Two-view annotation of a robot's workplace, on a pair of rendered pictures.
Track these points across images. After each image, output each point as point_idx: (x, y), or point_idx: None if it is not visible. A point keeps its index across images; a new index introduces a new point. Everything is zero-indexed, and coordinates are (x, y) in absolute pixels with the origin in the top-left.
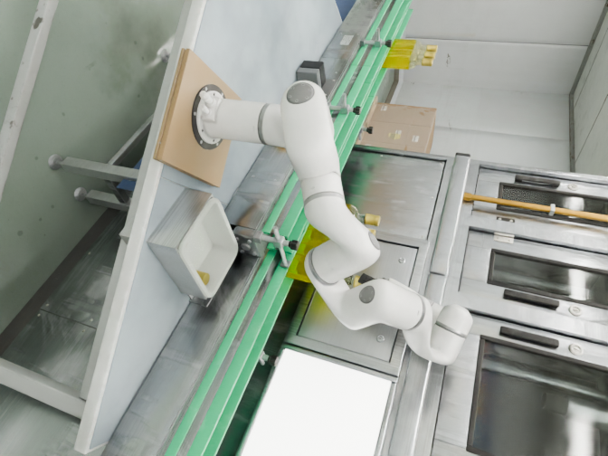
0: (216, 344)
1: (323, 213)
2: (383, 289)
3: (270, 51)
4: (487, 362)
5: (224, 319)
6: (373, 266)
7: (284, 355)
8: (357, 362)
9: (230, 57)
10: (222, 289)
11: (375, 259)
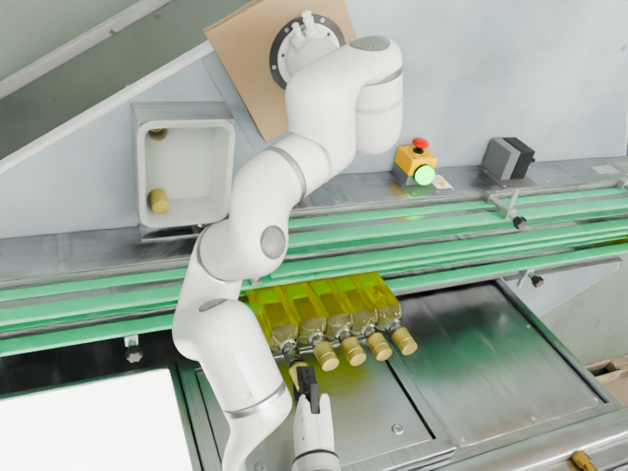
0: (102, 272)
1: (254, 164)
2: (228, 309)
3: (463, 77)
4: None
5: (135, 262)
6: (358, 400)
7: (159, 373)
8: (203, 459)
9: (392, 28)
10: (173, 242)
11: (249, 260)
